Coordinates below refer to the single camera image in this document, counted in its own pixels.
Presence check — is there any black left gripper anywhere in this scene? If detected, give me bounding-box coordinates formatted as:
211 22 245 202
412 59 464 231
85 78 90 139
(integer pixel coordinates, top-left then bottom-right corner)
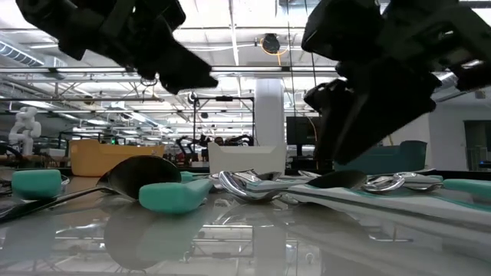
15 0 219 95

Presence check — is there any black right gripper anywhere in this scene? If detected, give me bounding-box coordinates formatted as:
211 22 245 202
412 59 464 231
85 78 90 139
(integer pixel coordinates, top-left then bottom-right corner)
302 0 491 170

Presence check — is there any black monitor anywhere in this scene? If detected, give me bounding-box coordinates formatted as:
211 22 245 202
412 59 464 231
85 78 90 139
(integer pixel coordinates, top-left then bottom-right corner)
285 116 321 146

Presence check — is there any dark teal plastic bin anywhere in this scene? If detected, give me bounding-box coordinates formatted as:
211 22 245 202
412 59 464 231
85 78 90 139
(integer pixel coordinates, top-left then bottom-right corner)
333 140 428 176

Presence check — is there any white round pillar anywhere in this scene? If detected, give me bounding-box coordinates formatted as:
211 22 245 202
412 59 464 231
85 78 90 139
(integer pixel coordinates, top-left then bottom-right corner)
254 78 285 146

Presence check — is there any white plastic bin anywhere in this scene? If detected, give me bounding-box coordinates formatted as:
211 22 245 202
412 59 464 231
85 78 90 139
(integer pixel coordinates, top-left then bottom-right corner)
207 142 288 176

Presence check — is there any orange plastic bin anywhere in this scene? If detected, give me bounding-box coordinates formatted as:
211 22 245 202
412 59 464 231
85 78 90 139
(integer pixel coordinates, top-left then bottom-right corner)
68 138 166 178

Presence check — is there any black metal rig frame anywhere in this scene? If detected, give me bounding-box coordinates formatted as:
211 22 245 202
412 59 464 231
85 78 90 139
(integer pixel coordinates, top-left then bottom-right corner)
190 90 256 149

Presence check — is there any black ceiling cable reel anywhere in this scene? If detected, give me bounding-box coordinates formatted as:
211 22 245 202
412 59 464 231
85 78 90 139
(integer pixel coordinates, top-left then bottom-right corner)
262 33 282 54

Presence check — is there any silver ventilation duct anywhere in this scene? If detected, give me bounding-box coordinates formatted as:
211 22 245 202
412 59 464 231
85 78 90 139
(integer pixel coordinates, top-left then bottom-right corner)
0 40 45 68

